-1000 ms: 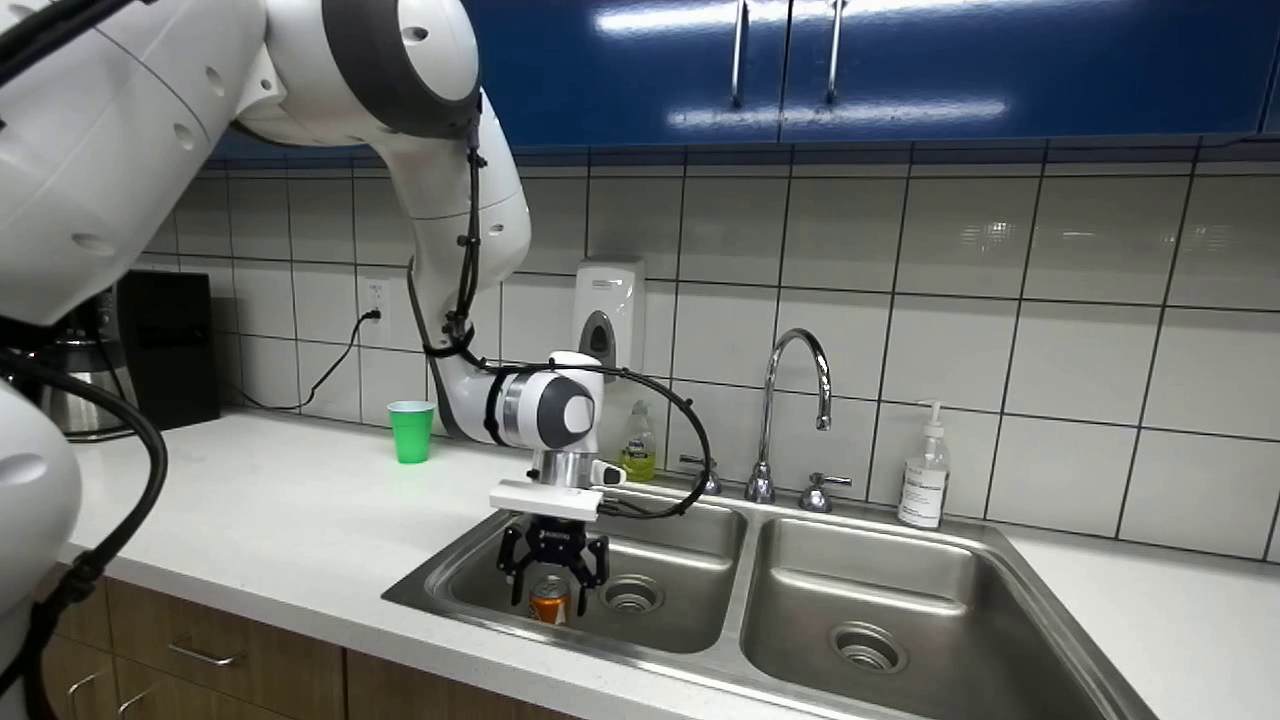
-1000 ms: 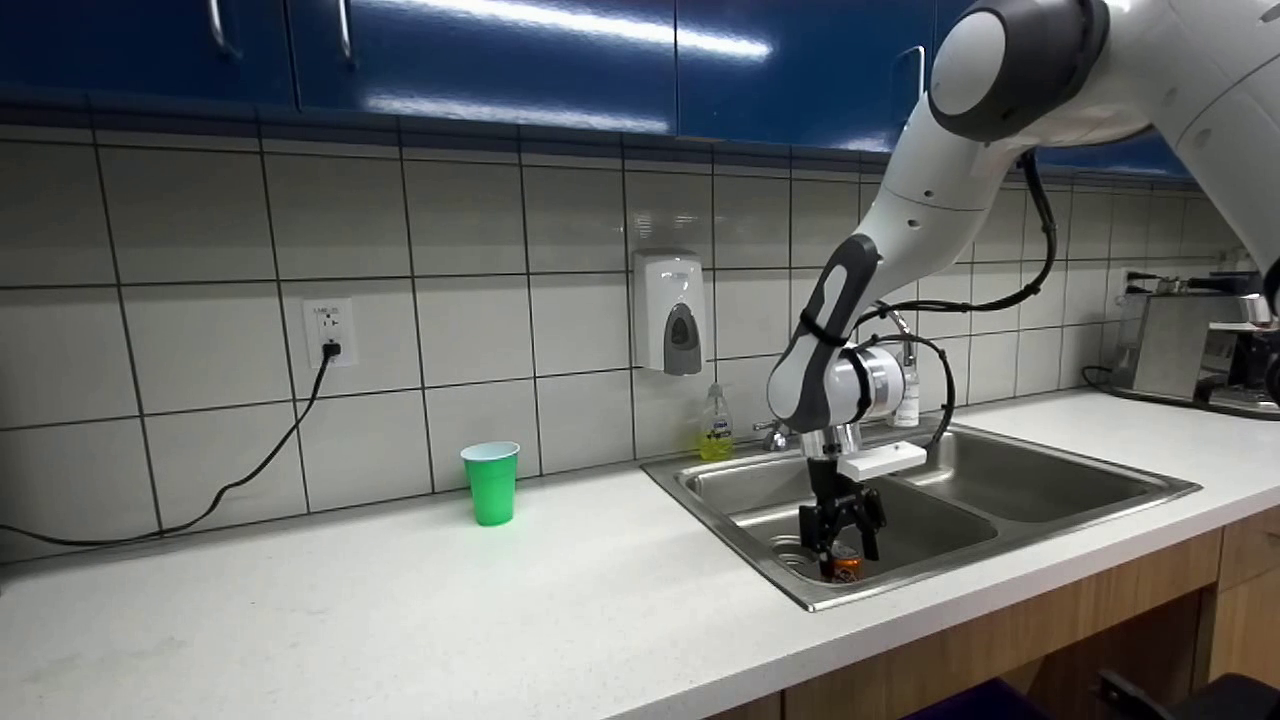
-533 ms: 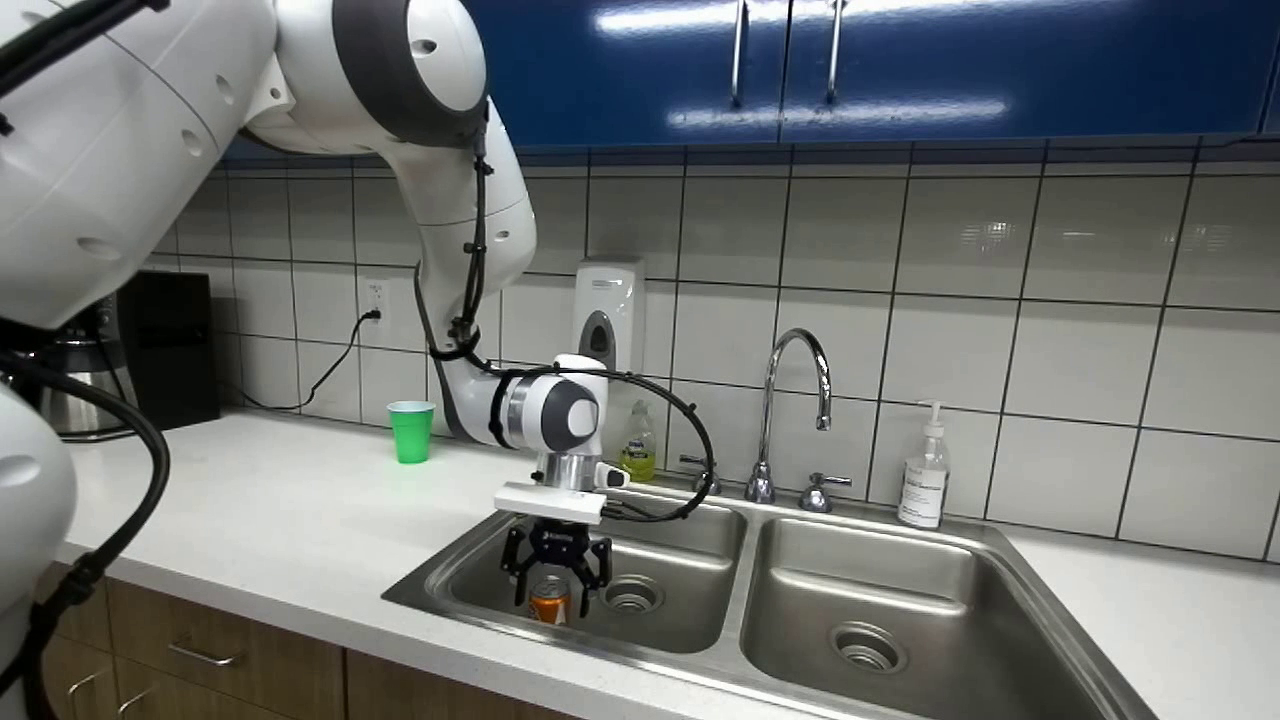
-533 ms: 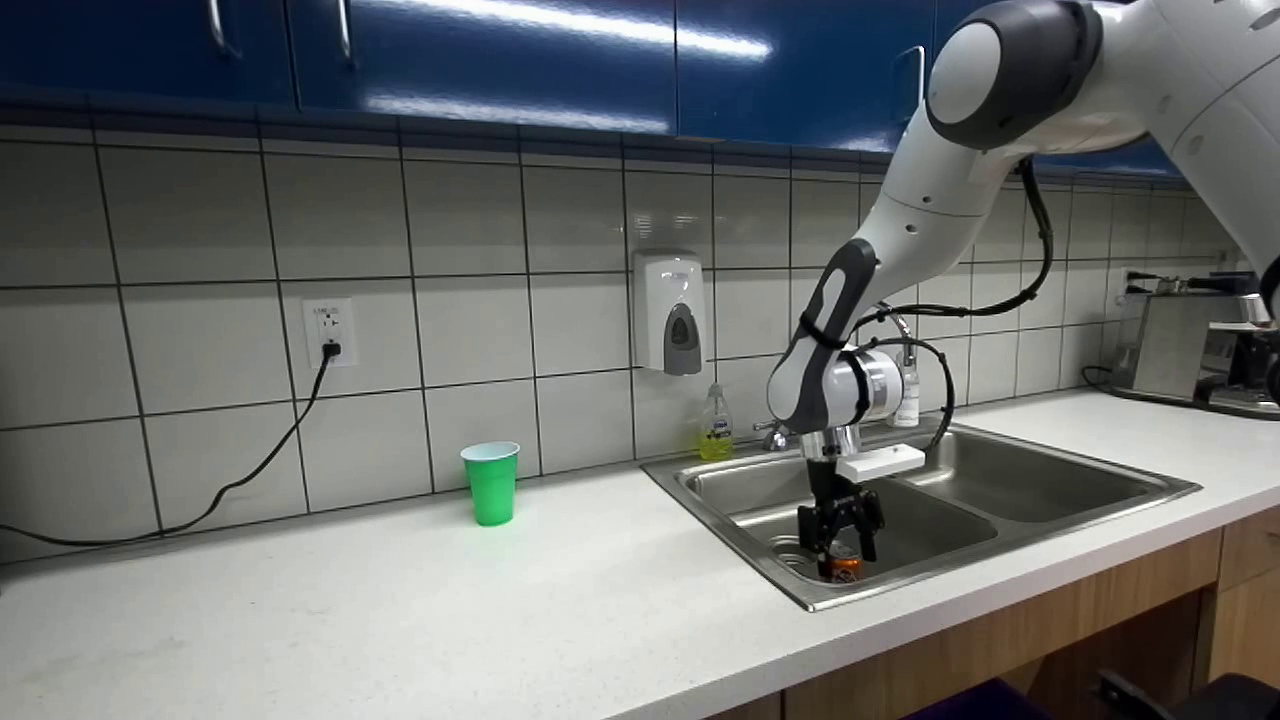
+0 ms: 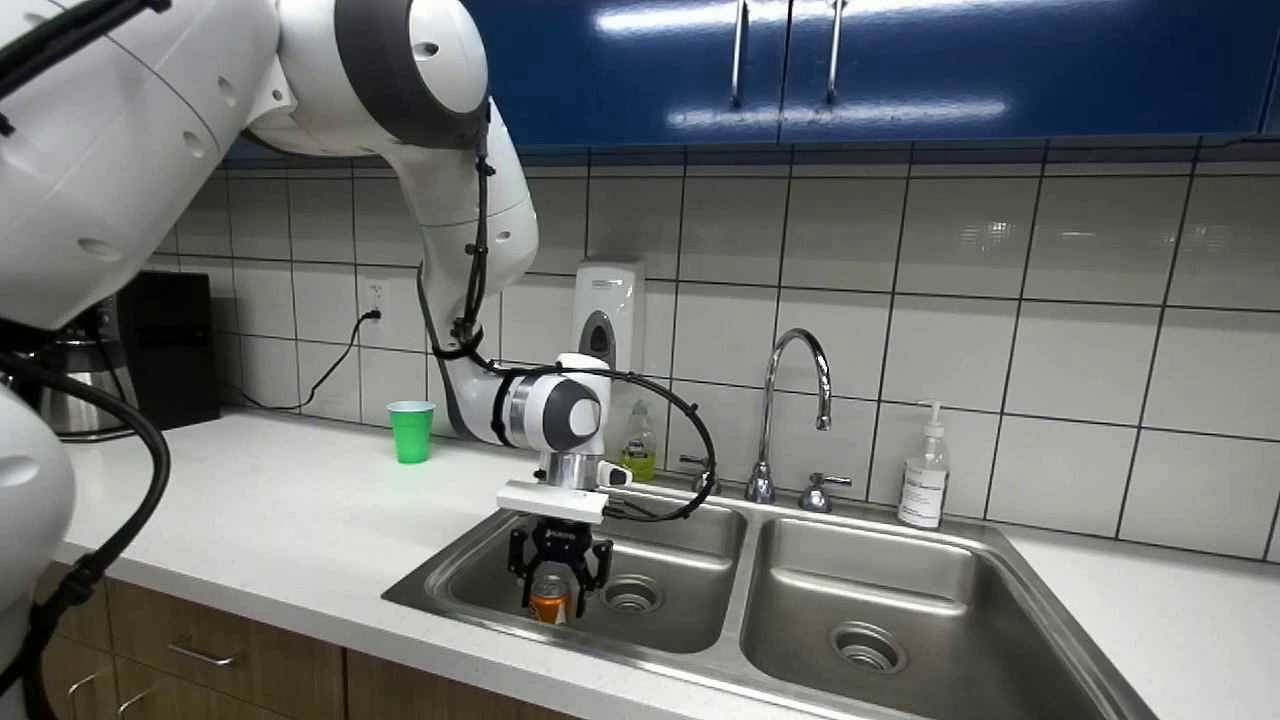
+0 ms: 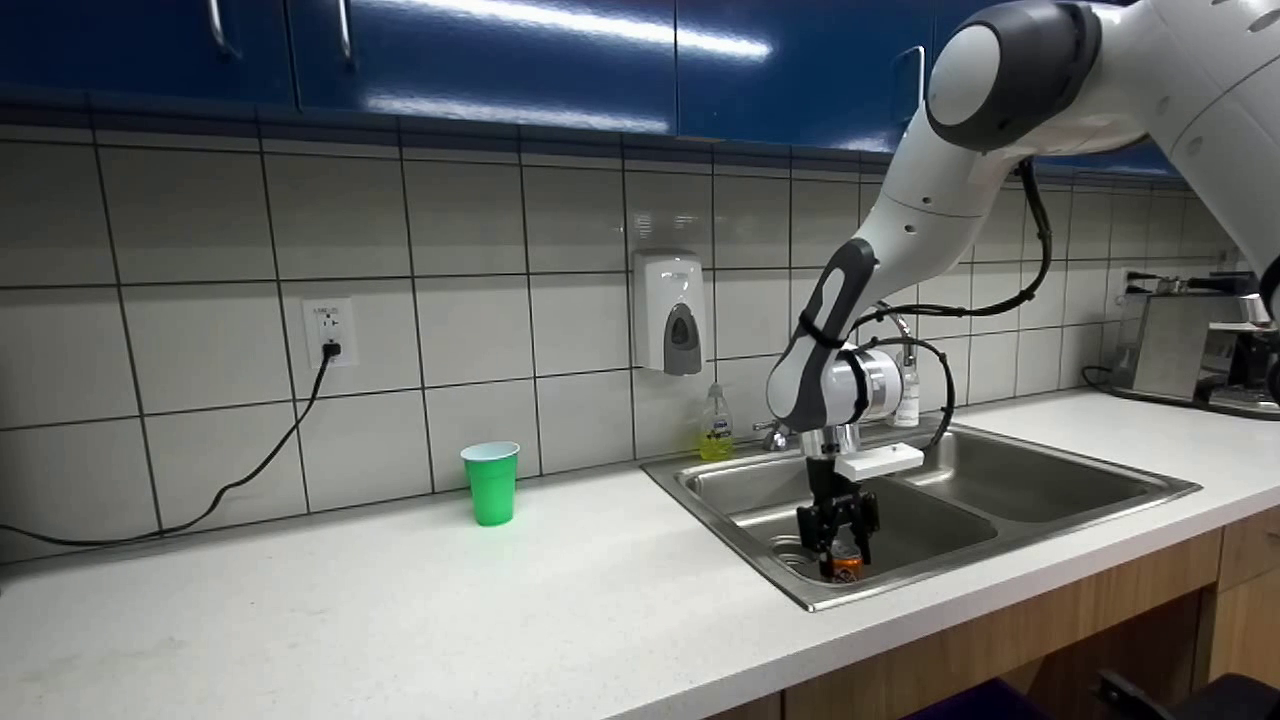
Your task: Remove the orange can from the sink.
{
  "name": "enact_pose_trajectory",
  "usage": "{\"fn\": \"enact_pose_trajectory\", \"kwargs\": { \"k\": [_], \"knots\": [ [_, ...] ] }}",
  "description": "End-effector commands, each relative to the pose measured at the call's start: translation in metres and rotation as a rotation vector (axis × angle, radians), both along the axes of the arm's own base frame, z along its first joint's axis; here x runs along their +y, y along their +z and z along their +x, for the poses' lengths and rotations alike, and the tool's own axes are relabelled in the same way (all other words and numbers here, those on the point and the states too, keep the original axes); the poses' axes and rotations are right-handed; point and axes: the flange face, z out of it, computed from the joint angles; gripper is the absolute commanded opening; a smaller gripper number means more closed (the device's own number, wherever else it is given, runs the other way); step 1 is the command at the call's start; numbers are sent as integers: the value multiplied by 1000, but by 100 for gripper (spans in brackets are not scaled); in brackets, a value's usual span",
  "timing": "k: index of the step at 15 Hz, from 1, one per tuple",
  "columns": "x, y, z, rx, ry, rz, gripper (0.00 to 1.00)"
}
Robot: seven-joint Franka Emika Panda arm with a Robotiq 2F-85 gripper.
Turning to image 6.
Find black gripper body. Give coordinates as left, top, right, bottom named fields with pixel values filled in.
left=792, top=449, right=884, bottom=550

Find stainless steel double sink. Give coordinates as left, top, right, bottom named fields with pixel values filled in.
left=640, top=418, right=1203, bottom=615

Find small white bottle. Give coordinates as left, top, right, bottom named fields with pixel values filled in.
left=894, top=358, right=926, bottom=432

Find yellow-green dish soap bottle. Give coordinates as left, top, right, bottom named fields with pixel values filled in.
left=691, top=375, right=744, bottom=468

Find wooden lower cabinet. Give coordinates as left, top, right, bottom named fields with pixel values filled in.
left=711, top=507, right=1280, bottom=720

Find green plastic cup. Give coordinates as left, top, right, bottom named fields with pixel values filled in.
left=457, top=441, right=522, bottom=533

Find silver coffee machine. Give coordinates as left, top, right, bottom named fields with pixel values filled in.
left=1116, top=265, right=1280, bottom=422

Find blue upper cabinets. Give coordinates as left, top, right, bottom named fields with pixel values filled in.
left=0, top=0, right=1175, bottom=189

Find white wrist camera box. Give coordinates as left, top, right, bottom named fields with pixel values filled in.
left=832, top=441, right=926, bottom=482

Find white wall soap dispenser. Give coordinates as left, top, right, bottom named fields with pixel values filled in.
left=631, top=250, right=709, bottom=378

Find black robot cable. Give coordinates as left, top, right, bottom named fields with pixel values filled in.
left=836, top=154, right=1056, bottom=451

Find white wall power outlet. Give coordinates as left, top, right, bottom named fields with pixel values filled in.
left=298, top=296, right=360, bottom=367

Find black power cord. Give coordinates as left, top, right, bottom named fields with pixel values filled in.
left=0, top=339, right=346, bottom=550

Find silver cabinet handle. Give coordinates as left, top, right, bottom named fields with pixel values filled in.
left=200, top=0, right=233, bottom=61
left=329, top=0, right=360, bottom=64

